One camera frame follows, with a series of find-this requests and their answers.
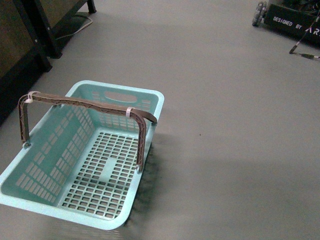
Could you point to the white zip tie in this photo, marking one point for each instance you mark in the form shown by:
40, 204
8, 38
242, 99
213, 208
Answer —
128, 112
29, 98

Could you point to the light blue plastic basket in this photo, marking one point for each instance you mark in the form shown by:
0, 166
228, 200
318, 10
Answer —
80, 165

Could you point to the black robot base box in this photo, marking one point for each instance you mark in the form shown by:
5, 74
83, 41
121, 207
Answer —
293, 22

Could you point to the black table frame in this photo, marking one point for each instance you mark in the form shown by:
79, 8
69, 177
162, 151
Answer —
28, 39

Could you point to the white zip tie far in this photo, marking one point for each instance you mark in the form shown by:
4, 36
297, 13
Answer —
29, 98

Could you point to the grey caster wheel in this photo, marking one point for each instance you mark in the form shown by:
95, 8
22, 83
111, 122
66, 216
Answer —
259, 13

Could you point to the brown basket handle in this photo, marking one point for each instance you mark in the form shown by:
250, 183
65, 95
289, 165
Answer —
139, 116

